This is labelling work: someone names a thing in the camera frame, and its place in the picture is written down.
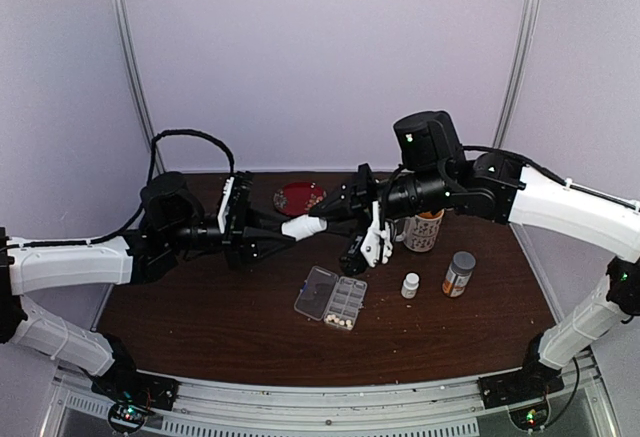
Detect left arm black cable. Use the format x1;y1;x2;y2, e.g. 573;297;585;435
19;128;236;248

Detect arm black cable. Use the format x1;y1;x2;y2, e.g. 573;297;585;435
19;128;236;248
462;144;640;423

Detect small white pill bottle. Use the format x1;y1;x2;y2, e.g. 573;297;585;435
401;272;420;299

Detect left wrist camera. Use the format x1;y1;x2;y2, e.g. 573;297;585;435
217;172;254;235

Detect right aluminium frame post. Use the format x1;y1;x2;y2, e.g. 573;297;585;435
490;0;541;150

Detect red floral plate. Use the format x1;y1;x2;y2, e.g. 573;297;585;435
272;182;327;217

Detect clear plastic pill organizer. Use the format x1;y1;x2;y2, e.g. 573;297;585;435
294;266;368;331

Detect floral mug yellow inside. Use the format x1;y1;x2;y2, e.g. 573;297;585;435
395;210;444;253

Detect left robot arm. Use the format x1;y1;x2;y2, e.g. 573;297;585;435
1;172;326;401

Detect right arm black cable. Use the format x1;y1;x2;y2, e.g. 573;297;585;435
462;144;640;423

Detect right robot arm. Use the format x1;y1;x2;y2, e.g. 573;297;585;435
309;111;639;399

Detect white pills in organizer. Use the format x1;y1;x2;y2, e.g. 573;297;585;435
325;314;353;329

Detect amber bottle grey cap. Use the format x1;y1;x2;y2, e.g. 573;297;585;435
442;251;476;298

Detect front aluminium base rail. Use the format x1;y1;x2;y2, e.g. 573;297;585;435
39;351;624;437

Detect aluminium frame post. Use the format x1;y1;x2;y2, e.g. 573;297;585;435
490;0;541;150
111;0;155;149

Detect left aluminium frame post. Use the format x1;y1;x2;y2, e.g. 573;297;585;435
111;0;155;149

